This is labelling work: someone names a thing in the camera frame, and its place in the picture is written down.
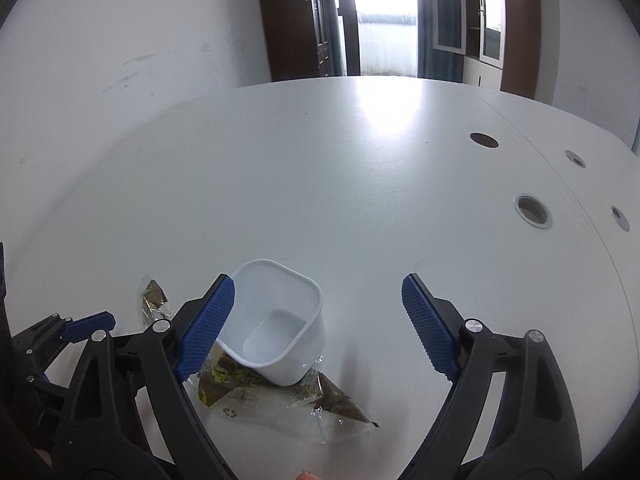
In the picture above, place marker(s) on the brown glass-door cabinet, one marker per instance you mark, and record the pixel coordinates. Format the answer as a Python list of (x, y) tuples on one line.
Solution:
[(520, 25)]

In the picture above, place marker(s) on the person's right hand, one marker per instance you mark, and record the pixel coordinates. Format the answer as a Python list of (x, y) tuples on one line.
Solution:
[(307, 476)]

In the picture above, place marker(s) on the glass balcony door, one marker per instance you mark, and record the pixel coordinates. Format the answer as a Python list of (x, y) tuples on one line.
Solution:
[(385, 25)]

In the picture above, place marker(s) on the brown gold clear wrapper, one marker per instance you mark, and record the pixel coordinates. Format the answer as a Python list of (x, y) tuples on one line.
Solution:
[(340, 400)]

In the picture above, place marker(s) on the brown wooden wardrobe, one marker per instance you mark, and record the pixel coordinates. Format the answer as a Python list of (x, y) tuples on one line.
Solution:
[(290, 15)]

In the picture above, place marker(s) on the small brown wrapper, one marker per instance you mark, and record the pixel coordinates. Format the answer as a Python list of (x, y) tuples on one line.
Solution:
[(154, 300)]

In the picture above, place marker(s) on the white square plastic cup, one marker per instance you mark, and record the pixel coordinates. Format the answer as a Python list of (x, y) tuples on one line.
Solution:
[(272, 325)]

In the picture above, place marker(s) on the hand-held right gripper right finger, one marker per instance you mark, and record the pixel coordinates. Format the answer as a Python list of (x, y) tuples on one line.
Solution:
[(432, 330)]

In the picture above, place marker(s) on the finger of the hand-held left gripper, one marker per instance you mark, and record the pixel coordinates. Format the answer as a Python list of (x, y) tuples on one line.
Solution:
[(85, 327), (47, 382)]

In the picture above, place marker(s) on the blue curtain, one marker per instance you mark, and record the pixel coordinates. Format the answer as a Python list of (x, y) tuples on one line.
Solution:
[(440, 62)]

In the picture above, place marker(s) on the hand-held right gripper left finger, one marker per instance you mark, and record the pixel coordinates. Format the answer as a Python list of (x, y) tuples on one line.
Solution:
[(205, 330)]

